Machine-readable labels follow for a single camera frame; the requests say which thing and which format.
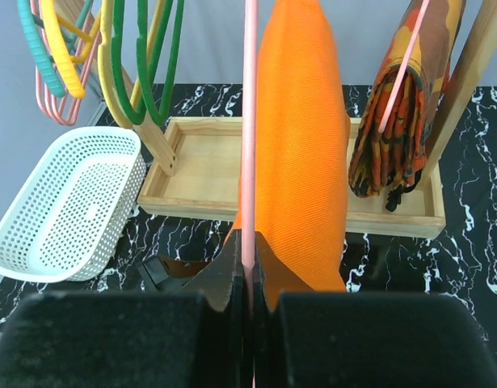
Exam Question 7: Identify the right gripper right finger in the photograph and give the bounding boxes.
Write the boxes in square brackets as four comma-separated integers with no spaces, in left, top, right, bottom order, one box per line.
[254,234,497,387]

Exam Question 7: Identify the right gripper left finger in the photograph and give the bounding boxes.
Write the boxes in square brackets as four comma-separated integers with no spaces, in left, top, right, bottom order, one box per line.
[0,231,244,387]

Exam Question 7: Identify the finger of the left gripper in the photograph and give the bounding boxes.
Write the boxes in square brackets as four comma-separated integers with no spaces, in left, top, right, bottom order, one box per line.
[137,255,209,292]

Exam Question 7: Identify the orange trousers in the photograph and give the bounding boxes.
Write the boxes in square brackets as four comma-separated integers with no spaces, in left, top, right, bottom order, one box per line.
[255,1,350,292]

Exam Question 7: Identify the pink wire hanger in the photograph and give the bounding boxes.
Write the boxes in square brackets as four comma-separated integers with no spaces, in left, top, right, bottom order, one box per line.
[240,0,259,388]
[378,0,430,133]

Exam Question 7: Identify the green velvet hanger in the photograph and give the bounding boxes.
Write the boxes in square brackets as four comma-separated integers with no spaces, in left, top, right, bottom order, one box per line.
[135,0,185,127]
[111,1,184,125]

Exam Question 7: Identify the camouflage patterned trousers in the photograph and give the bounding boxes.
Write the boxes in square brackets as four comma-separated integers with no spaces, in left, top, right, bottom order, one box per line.
[348,1,465,212]

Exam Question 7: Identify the yellow plastic hanger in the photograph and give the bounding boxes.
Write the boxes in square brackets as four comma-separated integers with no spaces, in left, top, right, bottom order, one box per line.
[40,0,101,99]

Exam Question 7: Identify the teal plastic hanger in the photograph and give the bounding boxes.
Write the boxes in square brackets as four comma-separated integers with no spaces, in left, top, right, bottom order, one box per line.
[17,1,85,97]

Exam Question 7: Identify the white perforated plastic basket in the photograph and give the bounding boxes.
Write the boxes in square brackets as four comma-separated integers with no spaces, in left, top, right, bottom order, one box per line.
[0,126,146,283]

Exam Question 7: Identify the wooden clothes rack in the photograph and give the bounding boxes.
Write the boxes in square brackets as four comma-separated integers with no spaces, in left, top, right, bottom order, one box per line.
[116,1,497,238]

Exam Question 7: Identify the pink wire hangers left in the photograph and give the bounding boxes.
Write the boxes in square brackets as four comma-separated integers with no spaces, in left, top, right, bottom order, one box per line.
[29,1,100,126]

